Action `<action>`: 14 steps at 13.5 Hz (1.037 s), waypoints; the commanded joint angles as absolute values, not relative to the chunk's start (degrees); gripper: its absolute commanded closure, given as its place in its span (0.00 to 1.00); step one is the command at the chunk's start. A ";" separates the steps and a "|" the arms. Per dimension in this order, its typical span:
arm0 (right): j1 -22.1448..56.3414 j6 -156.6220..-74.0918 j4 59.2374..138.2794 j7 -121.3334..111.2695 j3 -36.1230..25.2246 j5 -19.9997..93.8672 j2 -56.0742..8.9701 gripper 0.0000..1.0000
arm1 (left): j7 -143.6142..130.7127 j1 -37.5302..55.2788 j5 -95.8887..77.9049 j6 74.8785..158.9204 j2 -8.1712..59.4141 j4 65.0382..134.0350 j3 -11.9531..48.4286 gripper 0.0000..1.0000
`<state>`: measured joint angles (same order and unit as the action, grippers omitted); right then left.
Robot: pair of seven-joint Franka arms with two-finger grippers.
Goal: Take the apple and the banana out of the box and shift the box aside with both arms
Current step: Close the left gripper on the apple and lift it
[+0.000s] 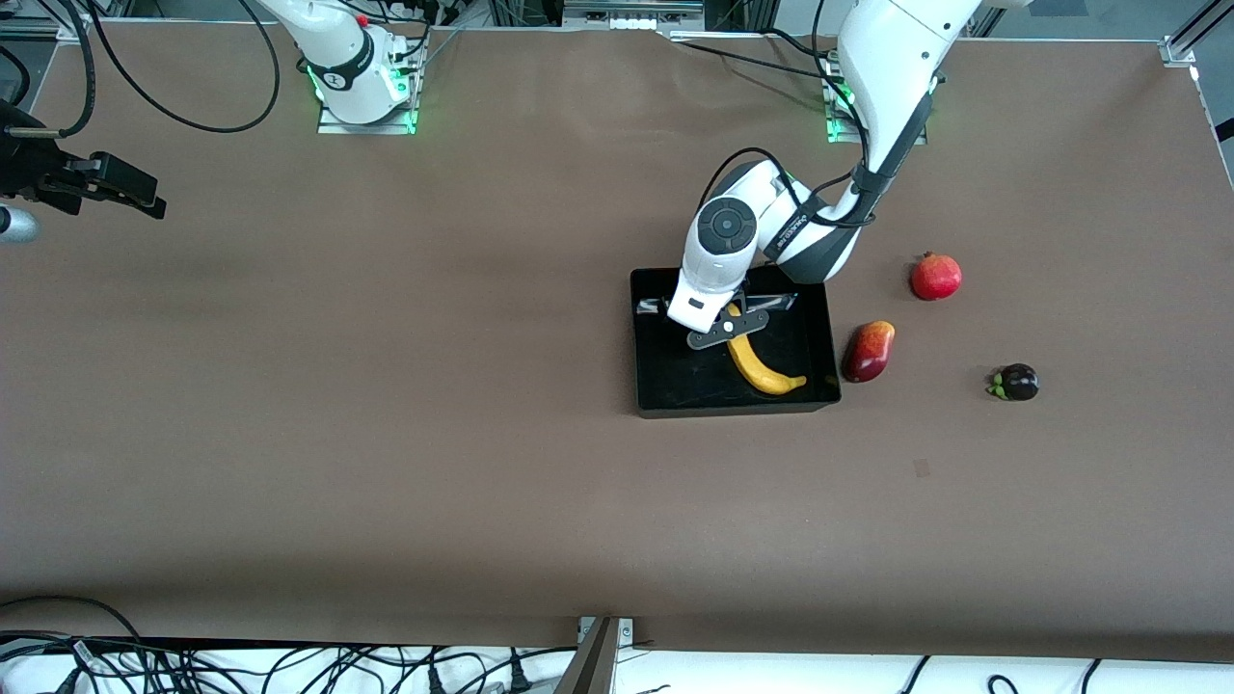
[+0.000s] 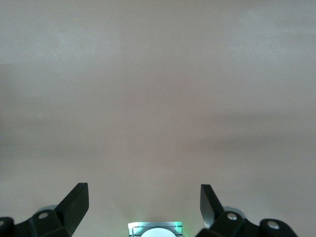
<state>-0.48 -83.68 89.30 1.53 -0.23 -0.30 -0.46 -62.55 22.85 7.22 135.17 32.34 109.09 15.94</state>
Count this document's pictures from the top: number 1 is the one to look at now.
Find black plastic tray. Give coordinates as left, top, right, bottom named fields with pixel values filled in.
left=630, top=263, right=843, bottom=419

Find yellow banana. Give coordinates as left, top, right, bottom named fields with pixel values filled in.
left=725, top=303, right=808, bottom=395

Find red yellow mango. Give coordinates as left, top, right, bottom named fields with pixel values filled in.
left=841, top=320, right=897, bottom=384

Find red pomegranate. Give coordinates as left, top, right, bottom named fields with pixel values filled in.
left=910, top=252, right=963, bottom=302

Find dark purple mangosteen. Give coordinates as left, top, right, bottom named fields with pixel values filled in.
left=987, top=362, right=1040, bottom=403

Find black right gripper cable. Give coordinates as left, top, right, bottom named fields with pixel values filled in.
left=37, top=0, right=97, bottom=138

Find thick black looped cable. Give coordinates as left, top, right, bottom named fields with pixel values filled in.
left=85, top=0, right=282, bottom=134

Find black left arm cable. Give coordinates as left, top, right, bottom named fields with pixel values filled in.
left=696, top=0, right=878, bottom=232

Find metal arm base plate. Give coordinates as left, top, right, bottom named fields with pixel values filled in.
left=316, top=39, right=419, bottom=136
left=824, top=58, right=928, bottom=146

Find grey metal frame bar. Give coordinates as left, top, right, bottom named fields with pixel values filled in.
left=562, top=0, right=707, bottom=32

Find aluminium camera post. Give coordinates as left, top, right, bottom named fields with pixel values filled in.
left=551, top=617, right=620, bottom=694

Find aluminium frame strut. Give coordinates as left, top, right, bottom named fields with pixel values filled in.
left=1168, top=0, right=1234, bottom=51

